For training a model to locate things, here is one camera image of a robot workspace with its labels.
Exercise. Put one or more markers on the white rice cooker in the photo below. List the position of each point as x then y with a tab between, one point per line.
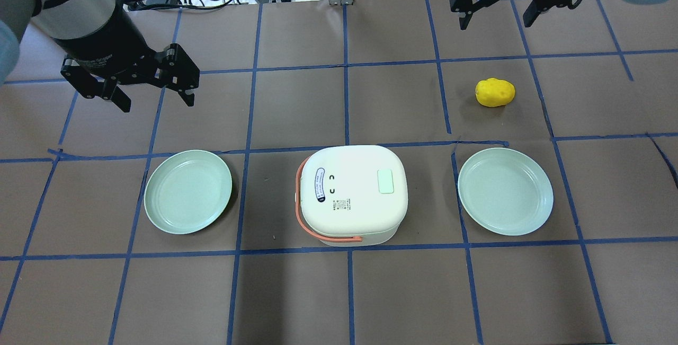
354	195

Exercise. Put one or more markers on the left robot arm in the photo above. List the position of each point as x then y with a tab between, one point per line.
58	19

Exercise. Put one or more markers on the green plate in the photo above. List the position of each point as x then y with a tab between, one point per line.
505	191
188	192

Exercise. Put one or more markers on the right green plate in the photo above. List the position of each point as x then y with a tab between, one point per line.
505	191

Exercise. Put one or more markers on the yellow lemon toy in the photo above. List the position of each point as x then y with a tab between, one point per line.
494	92

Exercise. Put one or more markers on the left green plate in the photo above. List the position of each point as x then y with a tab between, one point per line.
188	192

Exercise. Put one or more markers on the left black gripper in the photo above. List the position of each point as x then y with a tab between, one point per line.
104	35

